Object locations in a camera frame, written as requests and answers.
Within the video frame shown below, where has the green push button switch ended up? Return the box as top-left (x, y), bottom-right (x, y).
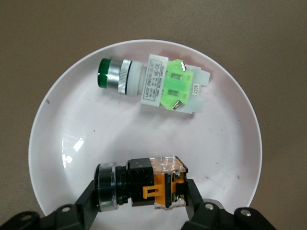
top-left (97, 54), bottom-right (212, 116)

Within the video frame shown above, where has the pale pink plate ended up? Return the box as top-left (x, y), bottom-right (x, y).
top-left (28, 39), bottom-right (261, 225)

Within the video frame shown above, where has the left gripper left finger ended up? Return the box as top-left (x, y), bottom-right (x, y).
top-left (0, 178), bottom-right (103, 230)

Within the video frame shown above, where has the orange push button switch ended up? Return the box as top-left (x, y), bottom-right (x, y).
top-left (94, 155), bottom-right (189, 213)

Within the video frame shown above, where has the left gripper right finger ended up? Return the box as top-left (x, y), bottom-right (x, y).
top-left (182, 178), bottom-right (278, 230)

